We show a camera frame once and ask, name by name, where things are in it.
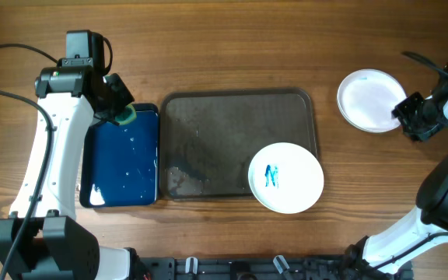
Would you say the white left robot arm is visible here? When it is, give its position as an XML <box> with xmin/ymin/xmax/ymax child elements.
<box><xmin>0</xmin><ymin>66</ymin><xmax>135</xmax><ymax>279</ymax></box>

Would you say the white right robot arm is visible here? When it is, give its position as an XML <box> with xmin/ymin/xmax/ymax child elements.
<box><xmin>338</xmin><ymin>51</ymin><xmax>448</xmax><ymax>279</ymax></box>

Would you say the white plate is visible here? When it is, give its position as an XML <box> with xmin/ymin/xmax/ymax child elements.
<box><xmin>337</xmin><ymin>69</ymin><xmax>407</xmax><ymax>133</ymax></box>
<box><xmin>247</xmin><ymin>142</ymin><xmax>324</xmax><ymax>214</ymax></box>

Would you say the green yellow sponge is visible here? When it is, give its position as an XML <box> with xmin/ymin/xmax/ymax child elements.
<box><xmin>114</xmin><ymin>103</ymin><xmax>137</xmax><ymax>125</ymax></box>

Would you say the blue water tray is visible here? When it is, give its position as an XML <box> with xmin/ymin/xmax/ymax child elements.
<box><xmin>79</xmin><ymin>103</ymin><xmax>159</xmax><ymax>208</ymax></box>

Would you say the pale green plate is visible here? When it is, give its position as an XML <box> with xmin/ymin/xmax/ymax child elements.
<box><xmin>337</xmin><ymin>87</ymin><xmax>400</xmax><ymax>133</ymax></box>

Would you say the dark brown serving tray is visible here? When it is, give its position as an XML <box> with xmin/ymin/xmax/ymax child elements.
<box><xmin>159</xmin><ymin>87</ymin><xmax>318</xmax><ymax>200</ymax></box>

